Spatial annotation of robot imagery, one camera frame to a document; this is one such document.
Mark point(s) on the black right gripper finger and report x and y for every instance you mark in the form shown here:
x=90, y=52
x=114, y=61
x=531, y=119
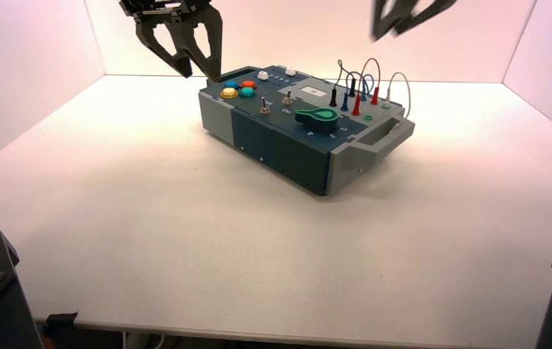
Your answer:
x=425, y=17
x=381, y=24

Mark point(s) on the blue push button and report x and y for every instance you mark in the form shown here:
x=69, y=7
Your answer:
x=231, y=84

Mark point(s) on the orange push button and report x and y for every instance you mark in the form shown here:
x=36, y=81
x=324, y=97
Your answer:
x=249, y=84

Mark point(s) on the blue grey control box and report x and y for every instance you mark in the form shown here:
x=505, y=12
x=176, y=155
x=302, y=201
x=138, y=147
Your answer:
x=285, y=144

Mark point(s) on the metal toggle switch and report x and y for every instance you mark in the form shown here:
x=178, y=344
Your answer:
x=287, y=99
x=265, y=108

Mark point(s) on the teal push button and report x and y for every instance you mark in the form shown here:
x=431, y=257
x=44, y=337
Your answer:
x=248, y=92

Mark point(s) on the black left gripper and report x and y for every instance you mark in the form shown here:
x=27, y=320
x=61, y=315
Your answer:
x=165, y=8

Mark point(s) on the green rotary knob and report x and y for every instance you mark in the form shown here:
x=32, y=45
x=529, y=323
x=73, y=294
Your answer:
x=321, y=120

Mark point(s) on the yellow push button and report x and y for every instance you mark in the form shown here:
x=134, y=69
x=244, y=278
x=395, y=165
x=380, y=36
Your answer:
x=229, y=93

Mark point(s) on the white key cap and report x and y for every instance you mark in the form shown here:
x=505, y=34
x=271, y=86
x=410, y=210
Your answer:
x=263, y=75
x=290, y=72

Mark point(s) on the black table clamp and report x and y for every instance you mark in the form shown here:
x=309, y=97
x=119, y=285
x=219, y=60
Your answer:
x=61, y=325

